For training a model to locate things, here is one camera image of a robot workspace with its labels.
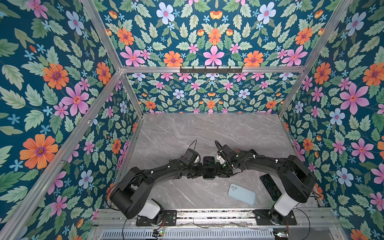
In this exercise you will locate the aluminium front rail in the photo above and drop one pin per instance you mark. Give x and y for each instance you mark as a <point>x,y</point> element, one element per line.
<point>248,217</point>

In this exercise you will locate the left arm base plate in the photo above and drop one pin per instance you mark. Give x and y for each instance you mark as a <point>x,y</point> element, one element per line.
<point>163,218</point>

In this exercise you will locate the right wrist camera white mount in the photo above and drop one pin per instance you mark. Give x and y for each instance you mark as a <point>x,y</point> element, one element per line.
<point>220,159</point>

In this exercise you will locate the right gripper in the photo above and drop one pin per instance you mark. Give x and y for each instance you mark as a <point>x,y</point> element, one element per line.
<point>220,174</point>

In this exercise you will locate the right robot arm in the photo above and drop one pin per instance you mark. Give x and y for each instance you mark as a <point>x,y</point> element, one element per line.
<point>297,180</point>

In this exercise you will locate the black smartphone near right base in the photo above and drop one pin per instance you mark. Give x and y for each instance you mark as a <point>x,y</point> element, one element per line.
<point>271,187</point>

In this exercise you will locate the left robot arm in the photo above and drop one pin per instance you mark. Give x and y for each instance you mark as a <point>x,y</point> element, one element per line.
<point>131,194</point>

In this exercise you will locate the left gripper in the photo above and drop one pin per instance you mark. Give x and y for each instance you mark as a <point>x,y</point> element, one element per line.
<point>200,171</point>

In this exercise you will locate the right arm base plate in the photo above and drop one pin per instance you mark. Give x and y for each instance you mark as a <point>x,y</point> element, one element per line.
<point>266,217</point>

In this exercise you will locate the white vented cable duct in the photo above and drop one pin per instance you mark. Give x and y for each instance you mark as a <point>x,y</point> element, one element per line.
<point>188,234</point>

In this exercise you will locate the black hook rail bracket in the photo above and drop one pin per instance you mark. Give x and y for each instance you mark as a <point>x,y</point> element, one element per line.
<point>208,70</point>

